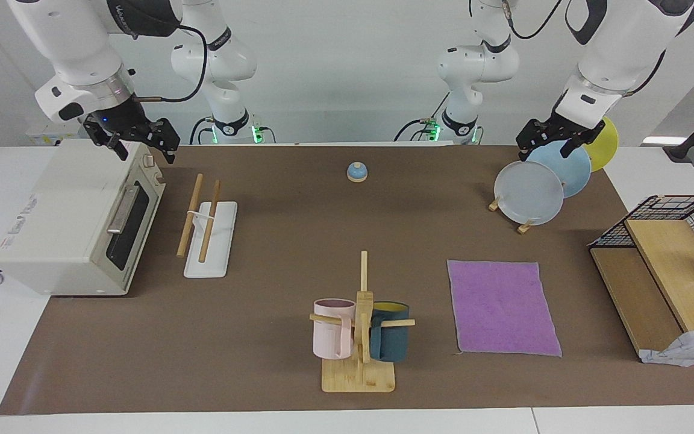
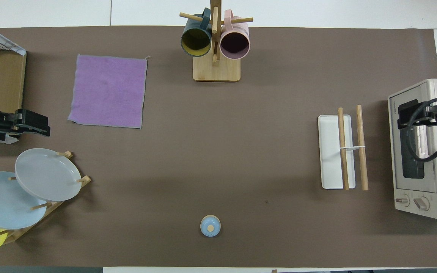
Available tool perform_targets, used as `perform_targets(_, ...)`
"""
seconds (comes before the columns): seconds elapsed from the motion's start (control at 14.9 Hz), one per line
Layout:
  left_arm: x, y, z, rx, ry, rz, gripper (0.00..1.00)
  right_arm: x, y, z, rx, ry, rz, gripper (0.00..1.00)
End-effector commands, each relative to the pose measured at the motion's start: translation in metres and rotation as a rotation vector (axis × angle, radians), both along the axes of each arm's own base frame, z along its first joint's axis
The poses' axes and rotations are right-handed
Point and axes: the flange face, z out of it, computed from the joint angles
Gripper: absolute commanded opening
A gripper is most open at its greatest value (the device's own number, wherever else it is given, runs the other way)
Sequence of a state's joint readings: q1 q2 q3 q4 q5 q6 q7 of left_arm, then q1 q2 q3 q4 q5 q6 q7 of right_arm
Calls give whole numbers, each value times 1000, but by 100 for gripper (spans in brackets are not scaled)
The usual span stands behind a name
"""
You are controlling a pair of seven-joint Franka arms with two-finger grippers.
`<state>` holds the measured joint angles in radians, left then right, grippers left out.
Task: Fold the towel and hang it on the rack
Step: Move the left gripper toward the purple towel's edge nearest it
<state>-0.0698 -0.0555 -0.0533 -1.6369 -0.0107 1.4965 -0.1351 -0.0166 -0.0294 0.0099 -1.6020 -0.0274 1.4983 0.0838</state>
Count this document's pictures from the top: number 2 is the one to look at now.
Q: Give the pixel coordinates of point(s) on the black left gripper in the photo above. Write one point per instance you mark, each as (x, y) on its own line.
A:
(6, 123)

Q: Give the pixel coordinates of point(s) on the purple and grey towel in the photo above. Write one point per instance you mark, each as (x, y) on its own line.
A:
(108, 91)

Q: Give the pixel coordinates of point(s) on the wooden plate rack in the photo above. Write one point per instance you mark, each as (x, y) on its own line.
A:
(84, 181)

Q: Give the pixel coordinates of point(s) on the wooden shelf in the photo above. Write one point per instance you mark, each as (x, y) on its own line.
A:
(8, 79)

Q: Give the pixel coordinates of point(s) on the grey plate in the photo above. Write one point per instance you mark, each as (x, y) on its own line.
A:
(47, 174)

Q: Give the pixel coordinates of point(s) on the light blue plate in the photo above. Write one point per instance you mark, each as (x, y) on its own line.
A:
(2, 201)

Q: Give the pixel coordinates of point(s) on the dark teal mug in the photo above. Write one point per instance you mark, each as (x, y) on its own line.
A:
(195, 41)

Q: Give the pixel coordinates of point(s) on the pink mug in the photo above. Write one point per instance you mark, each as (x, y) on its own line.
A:
(235, 44)

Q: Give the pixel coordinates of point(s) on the brown table mat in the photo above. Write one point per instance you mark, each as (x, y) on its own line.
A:
(222, 151)

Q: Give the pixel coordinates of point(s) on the wooden mug tree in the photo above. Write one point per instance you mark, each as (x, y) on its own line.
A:
(216, 70)

